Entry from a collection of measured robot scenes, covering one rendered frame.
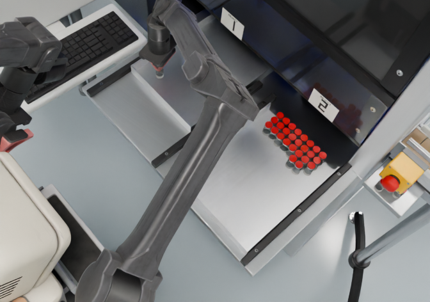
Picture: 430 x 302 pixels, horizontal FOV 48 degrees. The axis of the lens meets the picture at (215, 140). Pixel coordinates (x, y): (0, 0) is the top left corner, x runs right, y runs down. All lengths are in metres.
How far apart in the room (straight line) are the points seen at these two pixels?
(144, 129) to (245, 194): 0.33
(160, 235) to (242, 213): 0.50
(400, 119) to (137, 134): 0.67
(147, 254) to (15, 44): 0.39
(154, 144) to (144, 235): 0.57
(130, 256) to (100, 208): 1.43
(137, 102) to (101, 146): 0.96
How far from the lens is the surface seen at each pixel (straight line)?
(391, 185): 1.23
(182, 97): 1.38
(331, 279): 2.19
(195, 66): 0.83
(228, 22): 1.38
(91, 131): 2.36
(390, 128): 1.16
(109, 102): 1.38
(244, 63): 1.46
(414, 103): 1.07
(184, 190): 0.76
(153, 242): 0.77
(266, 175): 1.29
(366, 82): 1.12
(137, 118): 1.35
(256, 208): 1.25
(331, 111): 1.25
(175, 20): 1.11
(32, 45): 0.86
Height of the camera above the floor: 2.05
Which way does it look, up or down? 63 degrees down
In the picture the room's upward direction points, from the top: 10 degrees clockwise
